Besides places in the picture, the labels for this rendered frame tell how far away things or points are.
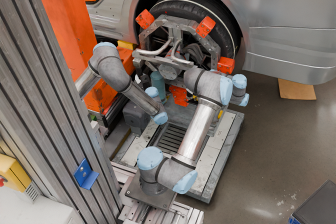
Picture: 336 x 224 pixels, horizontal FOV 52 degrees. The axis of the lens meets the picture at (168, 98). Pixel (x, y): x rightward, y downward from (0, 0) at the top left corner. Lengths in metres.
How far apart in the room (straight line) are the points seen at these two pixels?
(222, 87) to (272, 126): 1.55
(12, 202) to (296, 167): 2.03
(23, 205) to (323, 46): 1.64
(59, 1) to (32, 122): 1.01
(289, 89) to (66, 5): 2.12
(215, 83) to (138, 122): 1.19
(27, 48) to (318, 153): 2.38
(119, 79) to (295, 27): 1.01
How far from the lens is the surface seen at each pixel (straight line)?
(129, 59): 2.56
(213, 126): 2.72
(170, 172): 1.47
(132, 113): 2.54
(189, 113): 2.71
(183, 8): 2.10
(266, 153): 2.80
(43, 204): 1.29
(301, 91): 3.28
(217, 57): 2.09
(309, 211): 2.24
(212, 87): 1.47
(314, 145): 2.93
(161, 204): 1.65
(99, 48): 1.65
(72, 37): 2.02
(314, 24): 1.99
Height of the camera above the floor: 2.29
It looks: 47 degrees down
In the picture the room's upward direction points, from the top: 7 degrees counter-clockwise
